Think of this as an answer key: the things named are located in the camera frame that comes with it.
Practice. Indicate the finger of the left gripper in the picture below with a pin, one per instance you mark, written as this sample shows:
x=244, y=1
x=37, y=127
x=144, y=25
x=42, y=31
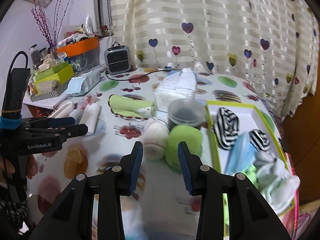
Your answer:
x=45, y=122
x=65, y=133

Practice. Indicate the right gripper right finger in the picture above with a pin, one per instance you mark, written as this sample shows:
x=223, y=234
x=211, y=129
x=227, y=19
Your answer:
x=190, y=165

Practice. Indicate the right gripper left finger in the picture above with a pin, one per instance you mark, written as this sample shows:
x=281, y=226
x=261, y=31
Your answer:
x=130, y=168

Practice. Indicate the white towel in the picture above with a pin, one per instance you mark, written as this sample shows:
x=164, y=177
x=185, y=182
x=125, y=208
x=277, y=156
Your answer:
x=90, y=116

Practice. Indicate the black white striped sock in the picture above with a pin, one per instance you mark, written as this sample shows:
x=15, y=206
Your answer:
x=226, y=128

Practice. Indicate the blue face mask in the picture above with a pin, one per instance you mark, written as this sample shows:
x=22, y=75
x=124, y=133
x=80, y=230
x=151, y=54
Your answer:
x=241, y=156

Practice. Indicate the green towel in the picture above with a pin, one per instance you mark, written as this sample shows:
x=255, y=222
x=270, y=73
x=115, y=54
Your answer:
x=129, y=108

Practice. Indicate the light green cloth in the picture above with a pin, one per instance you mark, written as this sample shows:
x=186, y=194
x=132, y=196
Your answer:
x=251, y=175

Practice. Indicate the grey work glove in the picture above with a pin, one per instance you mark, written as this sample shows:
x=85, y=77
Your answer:
x=262, y=158

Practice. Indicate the plaid sleeve forearm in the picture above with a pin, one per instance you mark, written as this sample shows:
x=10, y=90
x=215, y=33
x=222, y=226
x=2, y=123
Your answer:
x=14, y=214

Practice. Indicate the person's left hand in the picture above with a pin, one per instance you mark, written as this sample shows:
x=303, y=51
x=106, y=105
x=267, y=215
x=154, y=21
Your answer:
x=31, y=170

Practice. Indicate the white curved plastic piece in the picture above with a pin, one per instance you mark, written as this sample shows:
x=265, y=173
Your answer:
x=63, y=110

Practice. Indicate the chevron patterned box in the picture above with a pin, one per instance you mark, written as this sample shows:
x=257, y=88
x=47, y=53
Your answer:
x=49, y=95

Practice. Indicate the green cardboard box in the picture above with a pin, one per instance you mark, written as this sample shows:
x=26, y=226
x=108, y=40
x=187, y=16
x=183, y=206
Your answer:
x=52, y=78

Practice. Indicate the blue wet wipes pack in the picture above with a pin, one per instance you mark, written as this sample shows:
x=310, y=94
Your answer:
x=82, y=84

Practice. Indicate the clear lidded container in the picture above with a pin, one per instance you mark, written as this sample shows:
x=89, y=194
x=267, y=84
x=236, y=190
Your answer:
x=188, y=112

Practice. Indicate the green rimmed white tray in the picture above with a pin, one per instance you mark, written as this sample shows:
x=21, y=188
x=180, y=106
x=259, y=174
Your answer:
x=250, y=117

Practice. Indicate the orange storage box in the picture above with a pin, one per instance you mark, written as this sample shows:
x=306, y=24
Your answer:
x=77, y=48

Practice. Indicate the white tissue pack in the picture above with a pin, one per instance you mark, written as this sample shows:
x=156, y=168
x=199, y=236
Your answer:
x=178, y=85

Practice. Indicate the grey small heater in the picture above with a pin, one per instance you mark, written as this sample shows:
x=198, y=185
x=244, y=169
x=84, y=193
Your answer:
x=117, y=59

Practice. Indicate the purple decorative twigs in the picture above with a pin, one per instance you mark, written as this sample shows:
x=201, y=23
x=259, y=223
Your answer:
x=50, y=30

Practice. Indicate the wooden wardrobe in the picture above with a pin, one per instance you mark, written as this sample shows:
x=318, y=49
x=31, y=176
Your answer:
x=301, y=133

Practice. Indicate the heart patterned curtain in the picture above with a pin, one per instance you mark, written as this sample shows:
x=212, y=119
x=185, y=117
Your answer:
x=272, y=44

